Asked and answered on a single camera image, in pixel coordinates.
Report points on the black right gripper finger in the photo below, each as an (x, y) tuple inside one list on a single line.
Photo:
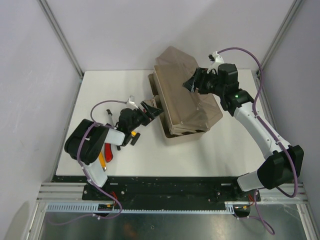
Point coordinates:
[(156, 113), (149, 110)]

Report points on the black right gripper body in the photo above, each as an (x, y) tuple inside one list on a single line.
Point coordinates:
[(209, 84)]

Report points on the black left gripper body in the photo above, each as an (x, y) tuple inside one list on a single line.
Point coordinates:
[(139, 118)]

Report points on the translucent brown plastic toolbox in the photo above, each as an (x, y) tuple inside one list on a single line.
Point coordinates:
[(186, 116)]

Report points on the red handled tool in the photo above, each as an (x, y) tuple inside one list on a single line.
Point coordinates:
[(108, 152)]

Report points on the black pen tool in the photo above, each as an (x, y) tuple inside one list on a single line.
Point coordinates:
[(110, 118)]

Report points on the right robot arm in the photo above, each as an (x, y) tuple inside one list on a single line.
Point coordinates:
[(282, 161)]

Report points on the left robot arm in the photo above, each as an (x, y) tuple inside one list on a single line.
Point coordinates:
[(88, 139)]

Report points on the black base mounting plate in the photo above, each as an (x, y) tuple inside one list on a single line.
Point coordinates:
[(163, 191)]

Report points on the yellow black handled tool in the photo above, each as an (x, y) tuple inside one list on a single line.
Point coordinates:
[(134, 137)]

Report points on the right aluminium frame post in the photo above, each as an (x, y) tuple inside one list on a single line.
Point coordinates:
[(282, 31)]

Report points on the aluminium frame post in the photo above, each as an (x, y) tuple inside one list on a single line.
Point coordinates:
[(53, 22), (282, 31)]

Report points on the aluminium front rail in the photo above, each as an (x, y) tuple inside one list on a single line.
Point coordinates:
[(72, 192)]

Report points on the white slotted cable duct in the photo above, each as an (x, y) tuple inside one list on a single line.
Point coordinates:
[(227, 207)]

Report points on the left aluminium frame post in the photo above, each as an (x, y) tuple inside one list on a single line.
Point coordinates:
[(53, 22)]

